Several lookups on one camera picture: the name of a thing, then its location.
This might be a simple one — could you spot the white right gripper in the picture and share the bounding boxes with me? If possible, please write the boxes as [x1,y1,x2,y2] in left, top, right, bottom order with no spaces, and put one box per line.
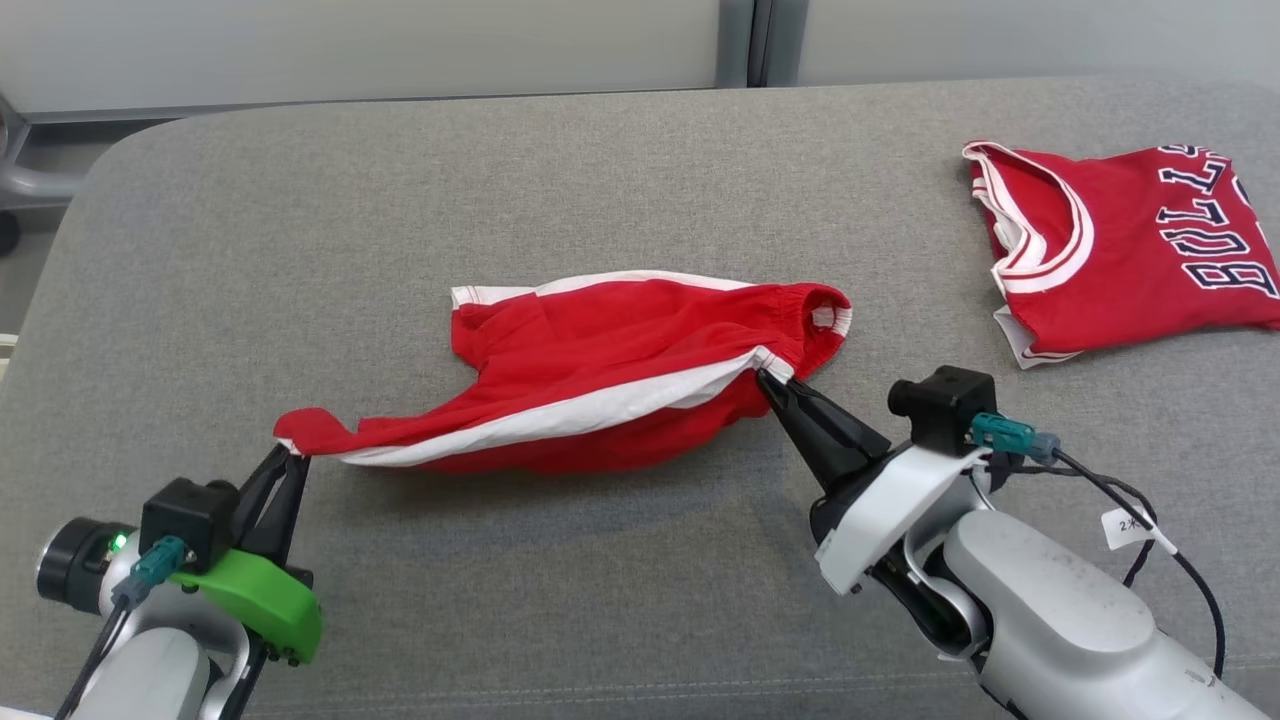
[757,368,1001,601]

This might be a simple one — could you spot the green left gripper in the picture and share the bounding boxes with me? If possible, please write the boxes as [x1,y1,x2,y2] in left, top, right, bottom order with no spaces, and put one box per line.
[168,443,324,666]

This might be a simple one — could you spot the red shorts with white stripe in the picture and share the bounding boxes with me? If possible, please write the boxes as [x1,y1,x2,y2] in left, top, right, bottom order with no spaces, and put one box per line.
[273,270,854,474]

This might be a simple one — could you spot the red jersey with white sleeves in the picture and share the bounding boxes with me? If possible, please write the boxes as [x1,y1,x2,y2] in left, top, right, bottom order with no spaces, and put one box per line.
[962,142,1280,371]

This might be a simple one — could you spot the teal left camera connector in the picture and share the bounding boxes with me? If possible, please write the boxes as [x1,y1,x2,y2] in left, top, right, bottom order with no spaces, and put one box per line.
[110,535,191,609]

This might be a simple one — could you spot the teal camera connector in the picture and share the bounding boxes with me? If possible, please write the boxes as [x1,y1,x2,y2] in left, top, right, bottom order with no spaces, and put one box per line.
[110,535,191,609]
[968,412,1061,463]

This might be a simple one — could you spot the teal right camera connector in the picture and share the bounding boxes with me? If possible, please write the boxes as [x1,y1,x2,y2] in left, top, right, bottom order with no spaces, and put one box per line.
[968,412,1061,463]

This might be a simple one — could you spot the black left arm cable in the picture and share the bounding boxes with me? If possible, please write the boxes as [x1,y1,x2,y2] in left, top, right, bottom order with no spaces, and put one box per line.
[55,600,131,720]

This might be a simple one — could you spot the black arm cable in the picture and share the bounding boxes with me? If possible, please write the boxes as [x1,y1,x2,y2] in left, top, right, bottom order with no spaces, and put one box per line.
[55,600,131,720]
[1000,450,1229,681]

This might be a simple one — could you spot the white cable label tag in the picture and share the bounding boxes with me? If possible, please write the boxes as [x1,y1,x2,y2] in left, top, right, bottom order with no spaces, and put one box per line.
[1100,505,1181,556]

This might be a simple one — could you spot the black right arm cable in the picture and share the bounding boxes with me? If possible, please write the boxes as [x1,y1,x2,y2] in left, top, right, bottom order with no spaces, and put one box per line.
[1000,450,1229,681]

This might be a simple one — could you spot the grey double partition post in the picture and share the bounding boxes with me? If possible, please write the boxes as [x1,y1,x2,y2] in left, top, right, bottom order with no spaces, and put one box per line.
[715,0,809,89]

